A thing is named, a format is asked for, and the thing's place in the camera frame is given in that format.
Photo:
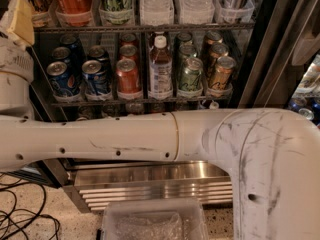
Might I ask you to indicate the clear water bottle right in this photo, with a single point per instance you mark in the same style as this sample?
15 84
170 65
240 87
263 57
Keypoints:
194 11

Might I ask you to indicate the clear plastic bin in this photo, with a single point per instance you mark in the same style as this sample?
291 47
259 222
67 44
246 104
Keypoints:
160 219

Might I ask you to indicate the gold can middle shelf front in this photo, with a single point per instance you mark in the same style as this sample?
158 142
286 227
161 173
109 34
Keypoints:
221 74

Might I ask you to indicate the blue pepsi can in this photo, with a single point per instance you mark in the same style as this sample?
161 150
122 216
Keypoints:
98 86
63 82

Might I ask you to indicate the clear water bottle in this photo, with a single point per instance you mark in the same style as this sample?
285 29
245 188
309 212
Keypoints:
156 12
194 11

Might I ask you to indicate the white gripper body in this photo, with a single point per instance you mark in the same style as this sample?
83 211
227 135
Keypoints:
15 58

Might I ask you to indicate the tilted bottle bottom shelf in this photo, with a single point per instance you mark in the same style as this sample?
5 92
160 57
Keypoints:
214 105

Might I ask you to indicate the blue Pepsi can right fridge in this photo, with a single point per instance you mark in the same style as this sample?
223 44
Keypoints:
307 113

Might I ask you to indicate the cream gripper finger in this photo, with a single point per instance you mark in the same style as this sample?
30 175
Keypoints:
17 25

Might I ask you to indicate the red soda can front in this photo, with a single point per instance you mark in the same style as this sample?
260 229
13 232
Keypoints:
128 79

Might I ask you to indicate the green can top shelf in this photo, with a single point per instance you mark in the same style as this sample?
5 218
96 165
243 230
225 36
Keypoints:
116 12

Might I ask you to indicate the blue Pepsi can front left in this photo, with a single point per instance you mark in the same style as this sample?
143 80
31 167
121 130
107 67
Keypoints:
63 82

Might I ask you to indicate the silver can top shelf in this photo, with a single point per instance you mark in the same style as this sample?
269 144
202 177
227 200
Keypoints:
233 11

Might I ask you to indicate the green can middle shelf front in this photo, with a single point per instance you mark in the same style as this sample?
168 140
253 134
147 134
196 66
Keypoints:
190 78

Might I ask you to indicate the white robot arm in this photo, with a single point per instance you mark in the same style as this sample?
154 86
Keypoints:
271 155

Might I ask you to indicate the green can shelf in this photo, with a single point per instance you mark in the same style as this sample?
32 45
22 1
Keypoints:
190 78
116 12

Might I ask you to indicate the clear water bottle left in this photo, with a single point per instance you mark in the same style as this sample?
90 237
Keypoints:
156 12

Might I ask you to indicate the stainless steel fridge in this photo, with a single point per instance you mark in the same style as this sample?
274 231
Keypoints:
96 183

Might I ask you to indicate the red Coca-Cola can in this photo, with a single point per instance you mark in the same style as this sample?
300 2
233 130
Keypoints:
74 13

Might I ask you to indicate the brown tea bottle white cap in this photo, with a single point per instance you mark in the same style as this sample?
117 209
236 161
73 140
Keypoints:
160 70

